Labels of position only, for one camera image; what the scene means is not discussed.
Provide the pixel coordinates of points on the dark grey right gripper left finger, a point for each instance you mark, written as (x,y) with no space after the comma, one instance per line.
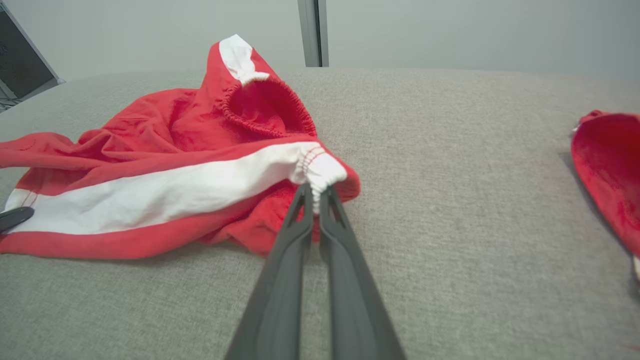
(277,295)

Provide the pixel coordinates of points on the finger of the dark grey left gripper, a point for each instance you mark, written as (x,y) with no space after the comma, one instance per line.
(15,218)

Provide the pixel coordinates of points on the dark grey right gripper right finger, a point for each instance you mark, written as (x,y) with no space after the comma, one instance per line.
(352,300)

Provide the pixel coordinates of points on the red shorts with white stripes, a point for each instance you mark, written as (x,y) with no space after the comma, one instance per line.
(175,120)

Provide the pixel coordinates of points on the red folded garment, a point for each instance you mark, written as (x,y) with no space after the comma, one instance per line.
(610,175)

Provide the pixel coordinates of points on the dark screen with grey frame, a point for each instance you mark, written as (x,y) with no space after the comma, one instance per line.
(20,60)

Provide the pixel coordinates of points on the grey partition post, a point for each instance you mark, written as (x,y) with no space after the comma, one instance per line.
(312,30)

